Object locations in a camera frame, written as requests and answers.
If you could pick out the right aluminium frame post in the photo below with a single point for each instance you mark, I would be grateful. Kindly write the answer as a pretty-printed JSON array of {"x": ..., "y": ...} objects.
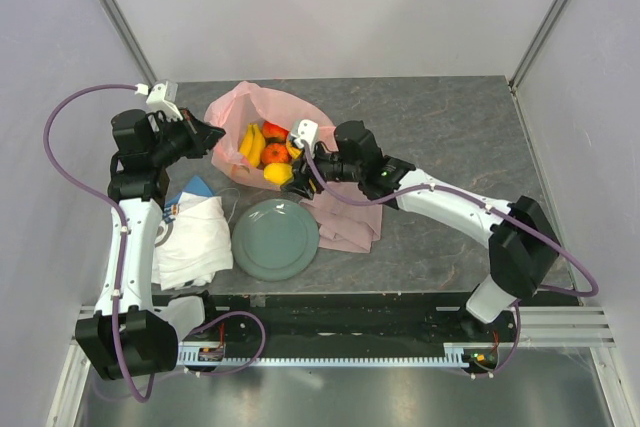
[{"x": 537, "y": 43}]

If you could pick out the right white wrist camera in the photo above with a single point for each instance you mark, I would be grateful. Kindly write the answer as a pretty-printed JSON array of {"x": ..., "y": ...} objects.
[{"x": 304, "y": 134}]

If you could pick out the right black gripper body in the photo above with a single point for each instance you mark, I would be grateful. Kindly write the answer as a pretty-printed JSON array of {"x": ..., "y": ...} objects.
[{"x": 332, "y": 168}]

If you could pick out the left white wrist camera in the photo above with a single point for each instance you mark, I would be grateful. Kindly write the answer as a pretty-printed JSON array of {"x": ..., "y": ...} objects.
[{"x": 161, "y": 97}]

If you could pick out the red-yellow apple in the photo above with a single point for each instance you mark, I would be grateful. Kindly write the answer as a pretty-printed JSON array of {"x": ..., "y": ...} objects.
[{"x": 274, "y": 133}]

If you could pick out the grey-green plate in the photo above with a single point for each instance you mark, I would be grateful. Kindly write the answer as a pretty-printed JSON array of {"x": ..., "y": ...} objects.
[{"x": 275, "y": 240}]

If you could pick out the mauve folded cloth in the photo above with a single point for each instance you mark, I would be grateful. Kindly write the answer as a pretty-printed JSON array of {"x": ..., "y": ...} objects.
[{"x": 345, "y": 227}]

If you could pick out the aluminium rail front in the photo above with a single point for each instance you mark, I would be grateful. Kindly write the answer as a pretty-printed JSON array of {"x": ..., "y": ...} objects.
[{"x": 243, "y": 331}]

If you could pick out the aluminium frame post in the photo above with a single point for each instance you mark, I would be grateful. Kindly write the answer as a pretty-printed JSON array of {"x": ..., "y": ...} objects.
[
  {"x": 128, "y": 38},
  {"x": 537, "y": 43}
]

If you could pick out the single yellow banana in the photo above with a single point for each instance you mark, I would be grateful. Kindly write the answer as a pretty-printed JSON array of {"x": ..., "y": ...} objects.
[{"x": 252, "y": 145}]

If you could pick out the left aluminium frame post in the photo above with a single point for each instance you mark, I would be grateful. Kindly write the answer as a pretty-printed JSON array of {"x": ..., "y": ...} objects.
[{"x": 128, "y": 38}]

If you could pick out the pink plastic bag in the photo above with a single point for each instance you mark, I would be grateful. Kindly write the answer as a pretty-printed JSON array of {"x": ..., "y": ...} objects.
[{"x": 249, "y": 103}]

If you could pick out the yellow mango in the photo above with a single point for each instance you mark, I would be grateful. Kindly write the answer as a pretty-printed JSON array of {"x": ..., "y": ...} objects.
[{"x": 278, "y": 173}]

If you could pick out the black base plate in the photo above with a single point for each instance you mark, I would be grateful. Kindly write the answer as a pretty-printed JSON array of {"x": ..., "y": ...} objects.
[{"x": 434, "y": 318}]

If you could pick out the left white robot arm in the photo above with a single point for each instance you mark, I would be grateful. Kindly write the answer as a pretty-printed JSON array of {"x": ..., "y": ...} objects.
[{"x": 128, "y": 335}]

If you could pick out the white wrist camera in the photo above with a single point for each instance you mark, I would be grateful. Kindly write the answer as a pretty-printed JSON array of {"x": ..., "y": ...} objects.
[
  {"x": 304, "y": 134},
  {"x": 161, "y": 97}
]

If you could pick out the yellow banana bunch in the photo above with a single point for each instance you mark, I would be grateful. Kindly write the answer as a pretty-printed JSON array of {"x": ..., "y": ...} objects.
[{"x": 293, "y": 151}]

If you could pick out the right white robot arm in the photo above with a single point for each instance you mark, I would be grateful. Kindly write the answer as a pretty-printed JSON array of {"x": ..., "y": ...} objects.
[{"x": 521, "y": 243}]

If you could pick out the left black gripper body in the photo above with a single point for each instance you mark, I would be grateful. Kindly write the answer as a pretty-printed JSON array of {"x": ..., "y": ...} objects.
[{"x": 174, "y": 142}]

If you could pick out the white slotted cable duct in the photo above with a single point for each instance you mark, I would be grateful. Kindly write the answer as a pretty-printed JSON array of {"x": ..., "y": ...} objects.
[{"x": 205, "y": 355}]

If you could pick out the orange tangerine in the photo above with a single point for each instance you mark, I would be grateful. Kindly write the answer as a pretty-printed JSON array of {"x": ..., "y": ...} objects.
[{"x": 275, "y": 153}]

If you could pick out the white cloth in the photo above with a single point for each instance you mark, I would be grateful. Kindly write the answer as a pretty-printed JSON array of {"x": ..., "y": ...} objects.
[{"x": 193, "y": 245}]

